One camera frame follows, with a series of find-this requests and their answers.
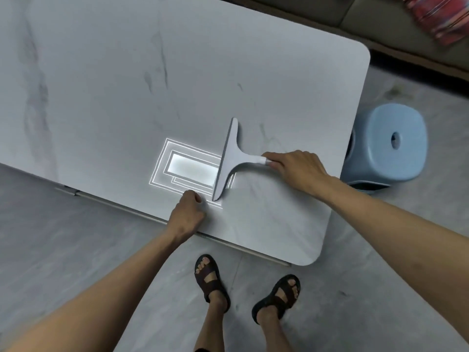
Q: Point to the person's left hand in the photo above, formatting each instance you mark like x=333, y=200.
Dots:
x=185, y=219

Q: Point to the person's right hand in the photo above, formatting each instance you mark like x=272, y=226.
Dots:
x=300, y=170

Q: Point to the person's left fingers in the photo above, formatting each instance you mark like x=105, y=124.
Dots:
x=193, y=198

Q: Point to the person's right thumb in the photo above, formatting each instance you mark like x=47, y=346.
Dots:
x=272, y=156

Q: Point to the grey window squeegee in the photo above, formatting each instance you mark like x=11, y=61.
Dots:
x=229, y=161

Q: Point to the person's right forearm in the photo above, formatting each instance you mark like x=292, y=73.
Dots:
x=395, y=238

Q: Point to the person's left forearm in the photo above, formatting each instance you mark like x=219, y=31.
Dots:
x=102, y=293

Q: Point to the dark brown left sandal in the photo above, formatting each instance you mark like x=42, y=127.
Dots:
x=205, y=285

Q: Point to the dark brown sandal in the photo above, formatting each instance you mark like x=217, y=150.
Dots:
x=205, y=285
x=273, y=302

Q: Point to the light blue plastic stool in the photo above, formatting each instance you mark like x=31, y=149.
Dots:
x=384, y=142

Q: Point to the person's left leg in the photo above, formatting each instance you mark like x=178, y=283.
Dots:
x=209, y=326

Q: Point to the person's leg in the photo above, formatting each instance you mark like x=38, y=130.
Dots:
x=271, y=333
x=209, y=326

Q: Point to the dark brown right sandal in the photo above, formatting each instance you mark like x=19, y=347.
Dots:
x=273, y=302

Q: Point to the person's right leg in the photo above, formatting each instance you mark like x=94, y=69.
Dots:
x=271, y=333

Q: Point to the grey-brown sofa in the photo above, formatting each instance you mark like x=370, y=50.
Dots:
x=381, y=25

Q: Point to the red patterned cloth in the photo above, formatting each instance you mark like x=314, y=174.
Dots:
x=439, y=18

